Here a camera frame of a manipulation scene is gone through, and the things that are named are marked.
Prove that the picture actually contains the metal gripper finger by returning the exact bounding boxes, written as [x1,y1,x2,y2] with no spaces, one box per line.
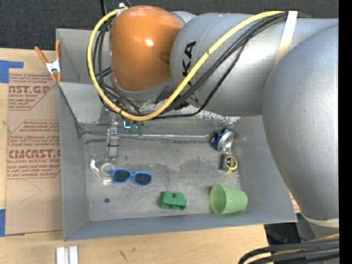
[106,144,120,161]
[106,127,120,146]

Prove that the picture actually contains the clear glass cup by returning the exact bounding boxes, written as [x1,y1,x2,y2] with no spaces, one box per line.
[90,158,119,186]

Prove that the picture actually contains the blue sunglasses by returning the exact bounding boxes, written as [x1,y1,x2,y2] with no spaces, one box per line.
[109,168,153,187]

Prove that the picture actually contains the grey metal bin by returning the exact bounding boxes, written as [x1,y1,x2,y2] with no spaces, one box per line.
[56,28,299,242]

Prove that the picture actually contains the green toy block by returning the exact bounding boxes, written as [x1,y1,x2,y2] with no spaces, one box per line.
[158,191,188,211]

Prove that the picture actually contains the brown cardboard board red print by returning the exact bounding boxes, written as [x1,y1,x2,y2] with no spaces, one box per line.
[0,47,65,237]

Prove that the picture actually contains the blue and silver round object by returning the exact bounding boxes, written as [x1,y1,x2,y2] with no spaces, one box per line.
[209,128,236,151]

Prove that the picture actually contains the yellow and black tape measure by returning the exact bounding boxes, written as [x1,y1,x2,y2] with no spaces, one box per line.
[219,153,239,173]

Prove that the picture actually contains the light green plastic cup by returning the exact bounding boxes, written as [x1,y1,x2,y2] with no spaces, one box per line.
[208,184,249,216]

